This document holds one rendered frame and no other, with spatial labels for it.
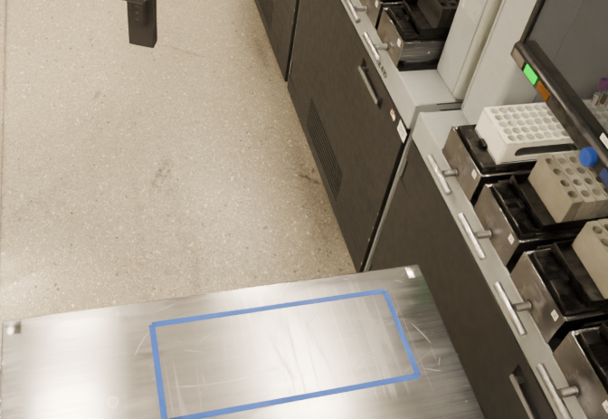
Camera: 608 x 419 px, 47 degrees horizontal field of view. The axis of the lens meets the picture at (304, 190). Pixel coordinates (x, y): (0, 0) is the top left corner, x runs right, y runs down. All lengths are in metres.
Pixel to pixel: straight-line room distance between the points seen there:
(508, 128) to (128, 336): 0.75
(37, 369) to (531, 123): 0.93
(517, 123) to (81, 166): 1.45
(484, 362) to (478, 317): 0.08
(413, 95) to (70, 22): 1.74
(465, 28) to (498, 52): 0.13
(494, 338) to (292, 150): 1.27
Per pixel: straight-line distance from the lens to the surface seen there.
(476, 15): 1.47
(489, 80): 1.43
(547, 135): 1.35
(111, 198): 2.23
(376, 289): 1.05
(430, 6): 1.61
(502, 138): 1.29
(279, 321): 0.99
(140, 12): 0.82
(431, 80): 1.59
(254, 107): 2.55
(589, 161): 1.13
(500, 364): 1.34
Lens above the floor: 1.66
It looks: 47 degrees down
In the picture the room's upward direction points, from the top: 11 degrees clockwise
